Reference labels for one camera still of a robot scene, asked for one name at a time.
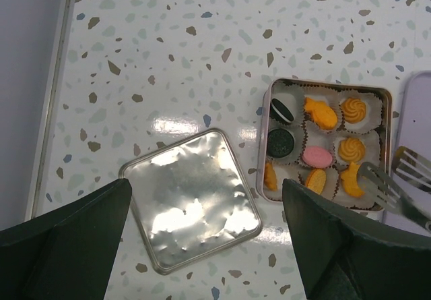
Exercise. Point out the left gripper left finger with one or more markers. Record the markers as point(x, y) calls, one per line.
point(67, 253)

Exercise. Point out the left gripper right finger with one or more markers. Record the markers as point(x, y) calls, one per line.
point(344, 255)

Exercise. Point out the orange flower cookie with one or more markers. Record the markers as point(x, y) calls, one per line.
point(321, 113)
point(349, 181)
point(270, 177)

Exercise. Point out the round orange cookie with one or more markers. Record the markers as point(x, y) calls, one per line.
point(316, 180)

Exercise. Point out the pink round cookie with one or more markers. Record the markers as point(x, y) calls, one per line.
point(317, 157)

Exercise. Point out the orange swirl cookie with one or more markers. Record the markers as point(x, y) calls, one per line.
point(354, 110)
point(351, 150)

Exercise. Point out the metal tongs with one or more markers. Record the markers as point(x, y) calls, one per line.
point(411, 167)

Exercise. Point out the black round cookie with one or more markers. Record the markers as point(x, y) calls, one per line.
point(280, 143)

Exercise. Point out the silver tin lid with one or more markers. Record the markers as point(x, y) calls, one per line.
point(191, 200)

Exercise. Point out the orange flower cookie top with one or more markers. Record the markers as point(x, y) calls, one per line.
point(321, 113)

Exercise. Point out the lilac plastic tray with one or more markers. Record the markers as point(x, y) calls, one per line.
point(413, 133)

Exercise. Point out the orange swirl cookie top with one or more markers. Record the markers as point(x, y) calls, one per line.
point(354, 110)

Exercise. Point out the black sandwich cookie top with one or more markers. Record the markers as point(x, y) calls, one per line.
point(280, 112)

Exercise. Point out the square cookie tin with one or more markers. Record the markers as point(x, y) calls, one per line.
point(374, 132)

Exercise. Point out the aluminium rail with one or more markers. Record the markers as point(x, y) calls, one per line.
point(55, 71)

